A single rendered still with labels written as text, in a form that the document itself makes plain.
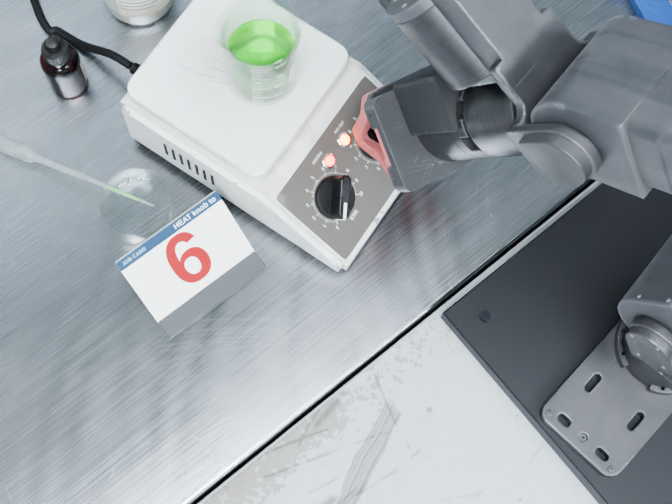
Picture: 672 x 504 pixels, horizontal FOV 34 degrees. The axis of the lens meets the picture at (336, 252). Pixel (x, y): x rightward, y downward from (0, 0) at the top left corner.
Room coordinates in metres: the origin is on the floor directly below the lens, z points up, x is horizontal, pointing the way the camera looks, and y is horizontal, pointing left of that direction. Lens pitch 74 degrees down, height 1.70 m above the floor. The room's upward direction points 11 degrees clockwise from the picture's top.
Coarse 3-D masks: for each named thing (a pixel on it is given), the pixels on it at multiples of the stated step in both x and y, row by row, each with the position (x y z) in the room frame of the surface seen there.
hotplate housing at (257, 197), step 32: (352, 64) 0.35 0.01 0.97; (128, 96) 0.30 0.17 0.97; (128, 128) 0.29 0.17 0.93; (160, 128) 0.28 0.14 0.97; (320, 128) 0.30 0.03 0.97; (192, 160) 0.26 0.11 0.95; (288, 160) 0.27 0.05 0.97; (224, 192) 0.25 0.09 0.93; (256, 192) 0.24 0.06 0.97; (288, 224) 0.23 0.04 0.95; (320, 256) 0.22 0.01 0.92; (352, 256) 0.22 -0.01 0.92
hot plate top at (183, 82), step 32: (224, 0) 0.38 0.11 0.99; (192, 32) 0.35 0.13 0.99; (320, 32) 0.37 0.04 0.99; (160, 64) 0.32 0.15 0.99; (192, 64) 0.32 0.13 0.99; (224, 64) 0.33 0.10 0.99; (320, 64) 0.34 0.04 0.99; (160, 96) 0.29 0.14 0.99; (192, 96) 0.30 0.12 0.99; (224, 96) 0.30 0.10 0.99; (320, 96) 0.32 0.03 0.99; (192, 128) 0.27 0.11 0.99; (224, 128) 0.28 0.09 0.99; (256, 128) 0.28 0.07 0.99; (288, 128) 0.29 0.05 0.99; (224, 160) 0.26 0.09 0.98; (256, 160) 0.26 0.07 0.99
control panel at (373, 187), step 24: (360, 96) 0.33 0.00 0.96; (336, 120) 0.31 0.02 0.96; (336, 144) 0.29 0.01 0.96; (312, 168) 0.27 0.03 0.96; (336, 168) 0.28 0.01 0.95; (360, 168) 0.28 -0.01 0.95; (288, 192) 0.25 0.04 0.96; (312, 192) 0.26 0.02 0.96; (360, 192) 0.27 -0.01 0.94; (384, 192) 0.27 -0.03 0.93; (312, 216) 0.24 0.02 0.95; (360, 216) 0.25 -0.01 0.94; (336, 240) 0.23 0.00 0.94
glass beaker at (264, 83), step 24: (240, 0) 0.34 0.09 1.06; (264, 0) 0.35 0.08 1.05; (216, 24) 0.32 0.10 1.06; (240, 24) 0.34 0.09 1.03; (288, 24) 0.34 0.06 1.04; (240, 72) 0.30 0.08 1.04; (264, 72) 0.30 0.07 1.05; (288, 72) 0.31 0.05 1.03; (240, 96) 0.30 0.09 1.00; (264, 96) 0.30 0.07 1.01; (288, 96) 0.31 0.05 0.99
